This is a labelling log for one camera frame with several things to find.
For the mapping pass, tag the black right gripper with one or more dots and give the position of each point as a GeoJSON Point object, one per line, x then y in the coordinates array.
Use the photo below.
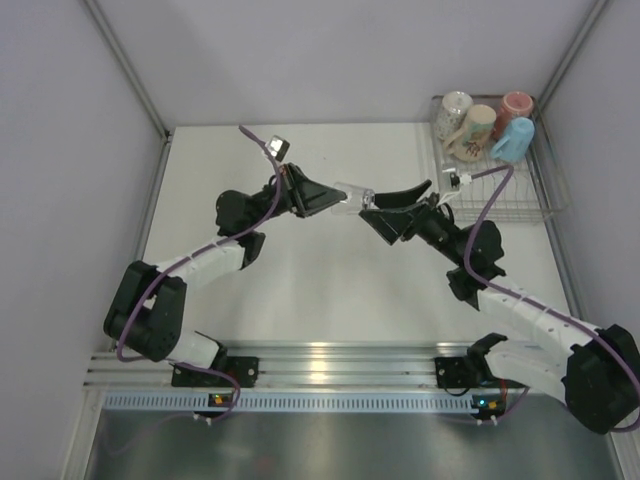
{"type": "Point", "coordinates": [390, 225]}

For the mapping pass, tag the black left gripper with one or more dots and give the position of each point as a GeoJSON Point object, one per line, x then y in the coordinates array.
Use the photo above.
{"type": "Point", "coordinates": [301, 196]}

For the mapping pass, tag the clear glass cup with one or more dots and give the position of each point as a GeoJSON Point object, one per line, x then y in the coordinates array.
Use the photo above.
{"type": "Point", "coordinates": [358, 198]}

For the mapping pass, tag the beige tall patterned mug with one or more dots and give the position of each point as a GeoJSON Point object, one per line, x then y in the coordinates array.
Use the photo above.
{"type": "Point", "coordinates": [467, 143]}

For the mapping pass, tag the white mug orange inside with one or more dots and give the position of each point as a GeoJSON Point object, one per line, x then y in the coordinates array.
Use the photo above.
{"type": "Point", "coordinates": [451, 113]}

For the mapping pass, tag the light blue white cup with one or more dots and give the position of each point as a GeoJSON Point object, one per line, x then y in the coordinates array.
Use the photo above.
{"type": "Point", "coordinates": [514, 143]}

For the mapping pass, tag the pink patterned mug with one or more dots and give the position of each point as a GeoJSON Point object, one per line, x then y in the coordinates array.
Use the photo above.
{"type": "Point", "coordinates": [513, 104]}

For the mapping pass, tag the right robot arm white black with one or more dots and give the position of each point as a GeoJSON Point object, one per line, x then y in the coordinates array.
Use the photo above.
{"type": "Point", "coordinates": [592, 371]}

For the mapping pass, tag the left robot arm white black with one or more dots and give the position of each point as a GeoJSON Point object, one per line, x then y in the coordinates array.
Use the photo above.
{"type": "Point", "coordinates": [147, 314]}

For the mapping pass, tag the metal wire dish rack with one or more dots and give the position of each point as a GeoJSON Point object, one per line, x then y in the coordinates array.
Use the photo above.
{"type": "Point", "coordinates": [536, 191]}

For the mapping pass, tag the aluminium mounting rail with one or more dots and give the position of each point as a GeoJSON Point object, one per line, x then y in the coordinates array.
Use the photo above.
{"type": "Point", "coordinates": [308, 367]}

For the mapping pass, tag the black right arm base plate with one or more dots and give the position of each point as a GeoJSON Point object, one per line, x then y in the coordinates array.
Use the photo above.
{"type": "Point", "coordinates": [458, 375]}

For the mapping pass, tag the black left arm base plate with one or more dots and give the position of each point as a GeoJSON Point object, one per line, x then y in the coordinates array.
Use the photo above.
{"type": "Point", "coordinates": [243, 369]}

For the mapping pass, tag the grey slotted cable duct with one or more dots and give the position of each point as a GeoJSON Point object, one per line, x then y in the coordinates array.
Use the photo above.
{"type": "Point", "coordinates": [256, 402]}

